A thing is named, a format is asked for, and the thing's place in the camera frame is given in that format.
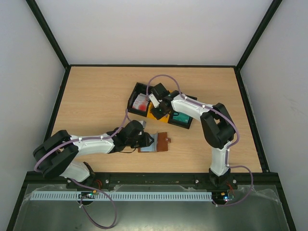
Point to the yellow plastic bin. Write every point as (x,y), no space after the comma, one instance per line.
(151,115)

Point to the green card stack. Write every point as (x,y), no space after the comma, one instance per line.
(181,117)

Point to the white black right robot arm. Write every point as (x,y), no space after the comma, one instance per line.
(217,125)

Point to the black plastic bin right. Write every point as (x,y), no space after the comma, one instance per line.
(176,123)

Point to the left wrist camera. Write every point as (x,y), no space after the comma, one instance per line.
(143,123)

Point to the red white card stack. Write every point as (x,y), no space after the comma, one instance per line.
(141,102)

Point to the brown leather card holder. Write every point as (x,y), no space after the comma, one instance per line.
(160,144)

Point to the light blue cable duct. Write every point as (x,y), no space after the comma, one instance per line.
(122,196)

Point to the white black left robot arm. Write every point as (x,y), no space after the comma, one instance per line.
(56,157)

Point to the black plastic bin left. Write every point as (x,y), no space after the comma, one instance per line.
(139,88)

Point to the black plastic bin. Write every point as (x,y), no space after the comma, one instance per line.
(139,88)
(176,123)

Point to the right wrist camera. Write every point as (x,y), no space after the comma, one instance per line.
(153,100)

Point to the black metal frame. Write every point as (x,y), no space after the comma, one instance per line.
(265,177)

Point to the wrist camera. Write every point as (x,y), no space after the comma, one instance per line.
(143,123)
(153,100)

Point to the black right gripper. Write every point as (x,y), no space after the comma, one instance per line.
(157,112)

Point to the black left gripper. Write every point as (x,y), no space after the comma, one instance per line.
(145,141)

